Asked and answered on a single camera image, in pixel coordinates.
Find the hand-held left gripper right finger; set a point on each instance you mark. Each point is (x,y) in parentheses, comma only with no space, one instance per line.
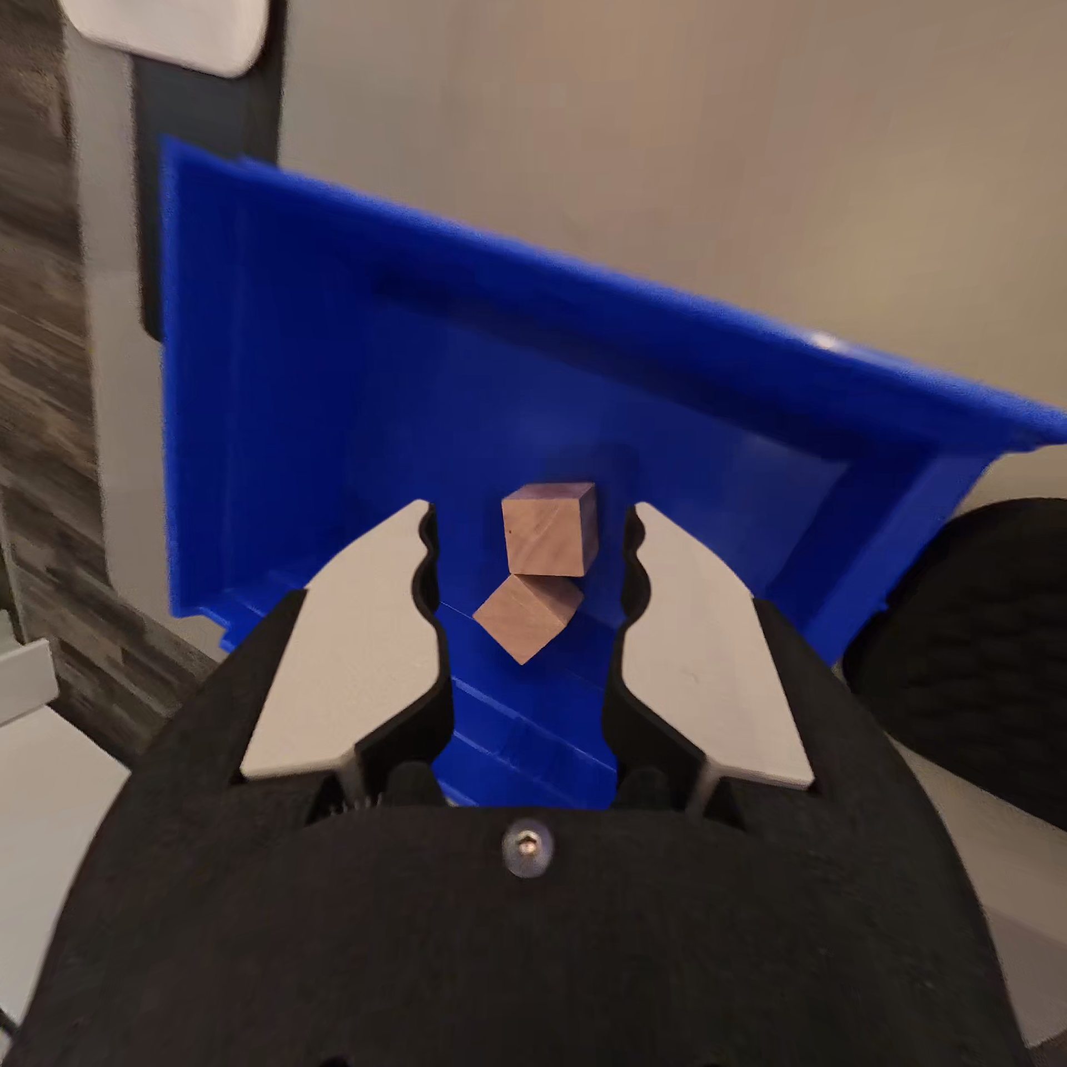
(708,667)

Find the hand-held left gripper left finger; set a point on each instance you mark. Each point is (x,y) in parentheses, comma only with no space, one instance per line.
(350,658)

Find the blue plastic bin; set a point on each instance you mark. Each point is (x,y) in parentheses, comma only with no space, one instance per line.
(375,375)

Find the black textured pad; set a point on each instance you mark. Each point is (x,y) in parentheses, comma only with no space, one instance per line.
(984,650)

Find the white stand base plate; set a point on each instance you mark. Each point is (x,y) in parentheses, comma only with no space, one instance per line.
(183,33)

